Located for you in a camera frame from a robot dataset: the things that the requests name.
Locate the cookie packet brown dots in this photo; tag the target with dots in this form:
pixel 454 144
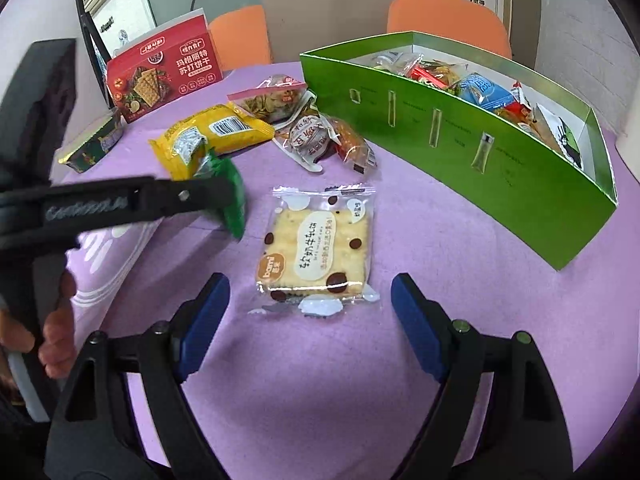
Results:
pixel 316 256

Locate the cream thermos jug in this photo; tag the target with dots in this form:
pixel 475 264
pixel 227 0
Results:
pixel 628 141

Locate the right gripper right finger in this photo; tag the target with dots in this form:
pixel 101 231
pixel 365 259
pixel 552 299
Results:
pixel 524 433

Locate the blue candy packet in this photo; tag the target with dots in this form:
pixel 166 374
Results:
pixel 480 91

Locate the clear pink-top snack bag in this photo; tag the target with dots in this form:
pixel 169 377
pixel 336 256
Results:
pixel 273 100

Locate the left orange chair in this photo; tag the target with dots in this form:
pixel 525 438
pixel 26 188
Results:
pixel 240 38

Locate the brown blue paper bag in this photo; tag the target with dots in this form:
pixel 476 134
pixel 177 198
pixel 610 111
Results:
pixel 298 26

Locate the brown bread packet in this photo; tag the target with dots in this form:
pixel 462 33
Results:
pixel 351 147

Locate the person's left hand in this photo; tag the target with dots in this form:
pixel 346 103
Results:
pixel 57 353

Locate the purple tablecloth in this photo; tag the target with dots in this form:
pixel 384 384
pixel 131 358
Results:
pixel 291 397

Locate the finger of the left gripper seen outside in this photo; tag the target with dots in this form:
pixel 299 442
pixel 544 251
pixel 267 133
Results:
pixel 159 198

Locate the green snack packet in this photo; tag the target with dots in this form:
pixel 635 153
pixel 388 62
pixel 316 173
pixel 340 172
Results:
pixel 225 180

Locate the red white round snack packet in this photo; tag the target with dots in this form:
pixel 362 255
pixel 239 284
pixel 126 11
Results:
pixel 306 141

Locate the red cracker box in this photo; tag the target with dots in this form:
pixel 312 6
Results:
pixel 170 61

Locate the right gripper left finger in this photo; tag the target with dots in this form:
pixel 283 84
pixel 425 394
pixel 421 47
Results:
pixel 93 433

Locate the green cardboard box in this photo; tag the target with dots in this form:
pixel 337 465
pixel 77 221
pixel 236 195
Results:
pixel 506 171

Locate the small green tin box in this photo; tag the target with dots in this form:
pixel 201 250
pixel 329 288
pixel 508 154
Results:
pixel 93 144

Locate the right orange chair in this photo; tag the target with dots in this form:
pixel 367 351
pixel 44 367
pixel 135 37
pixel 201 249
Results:
pixel 458 20

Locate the yellow snack bag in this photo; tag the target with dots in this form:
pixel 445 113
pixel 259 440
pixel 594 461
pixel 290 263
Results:
pixel 223 128

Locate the orange chair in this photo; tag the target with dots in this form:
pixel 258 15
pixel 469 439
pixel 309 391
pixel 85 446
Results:
pixel 458 20
pixel 240 38

